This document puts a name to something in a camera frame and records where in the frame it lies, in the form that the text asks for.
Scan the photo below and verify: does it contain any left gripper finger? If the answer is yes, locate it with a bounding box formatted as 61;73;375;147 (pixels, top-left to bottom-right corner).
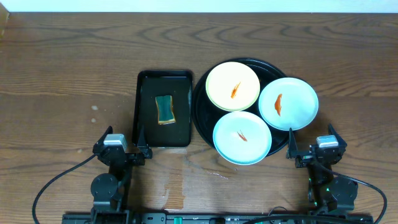
98;126;113;144
137;126;152;159

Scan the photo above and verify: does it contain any light blue plate front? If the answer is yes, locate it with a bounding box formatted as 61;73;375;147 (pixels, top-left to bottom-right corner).
213;111;272;166

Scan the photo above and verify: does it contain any pale green plate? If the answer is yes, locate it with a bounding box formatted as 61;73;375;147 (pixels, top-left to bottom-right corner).
258;77;319;131

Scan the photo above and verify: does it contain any black rectangular tray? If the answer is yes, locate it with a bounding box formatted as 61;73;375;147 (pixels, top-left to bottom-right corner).
132;70;193;147

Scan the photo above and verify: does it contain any green and yellow sponge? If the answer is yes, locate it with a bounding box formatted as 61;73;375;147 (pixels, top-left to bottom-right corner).
155;95;176;125

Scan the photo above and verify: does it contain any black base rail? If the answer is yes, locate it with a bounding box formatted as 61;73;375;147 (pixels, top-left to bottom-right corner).
62;213;373;224

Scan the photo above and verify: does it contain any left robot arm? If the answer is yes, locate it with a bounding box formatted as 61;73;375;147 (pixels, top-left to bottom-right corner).
90;127;152;224

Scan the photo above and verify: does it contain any black round tray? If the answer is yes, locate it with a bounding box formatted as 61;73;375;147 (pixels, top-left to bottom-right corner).
192;58;289;156

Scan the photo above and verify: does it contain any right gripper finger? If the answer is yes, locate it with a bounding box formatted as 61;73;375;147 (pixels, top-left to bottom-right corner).
328;123;346;144
286;128;298;159

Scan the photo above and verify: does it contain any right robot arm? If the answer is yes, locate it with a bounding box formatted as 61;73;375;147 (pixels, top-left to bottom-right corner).
286;124;358;217

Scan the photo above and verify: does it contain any yellow plate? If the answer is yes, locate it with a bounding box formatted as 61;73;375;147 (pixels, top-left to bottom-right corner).
205;62;260;111

